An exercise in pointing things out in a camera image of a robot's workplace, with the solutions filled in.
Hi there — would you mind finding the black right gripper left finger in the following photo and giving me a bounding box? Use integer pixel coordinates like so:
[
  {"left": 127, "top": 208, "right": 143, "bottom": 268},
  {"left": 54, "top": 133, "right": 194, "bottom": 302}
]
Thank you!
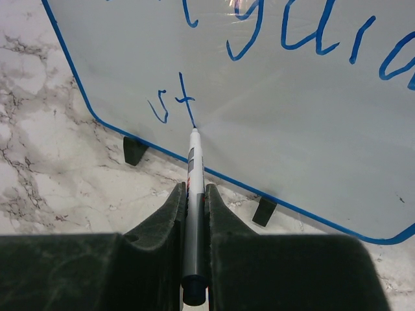
[{"left": 1, "top": 183, "right": 185, "bottom": 310}]

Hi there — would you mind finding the white whiteboard marker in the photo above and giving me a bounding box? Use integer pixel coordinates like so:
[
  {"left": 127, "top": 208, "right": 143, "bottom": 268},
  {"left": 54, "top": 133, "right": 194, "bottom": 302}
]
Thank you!
[{"left": 182, "top": 128, "right": 207, "bottom": 306}]

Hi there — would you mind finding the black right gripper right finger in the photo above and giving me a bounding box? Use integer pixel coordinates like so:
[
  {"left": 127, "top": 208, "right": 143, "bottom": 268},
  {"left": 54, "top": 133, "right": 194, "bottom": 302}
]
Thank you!
[{"left": 205, "top": 184, "right": 390, "bottom": 310}]

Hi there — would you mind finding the blue framed small whiteboard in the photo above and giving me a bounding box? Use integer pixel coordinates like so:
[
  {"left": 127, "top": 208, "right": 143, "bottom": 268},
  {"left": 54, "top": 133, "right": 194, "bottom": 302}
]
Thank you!
[{"left": 43, "top": 1, "right": 414, "bottom": 244}]

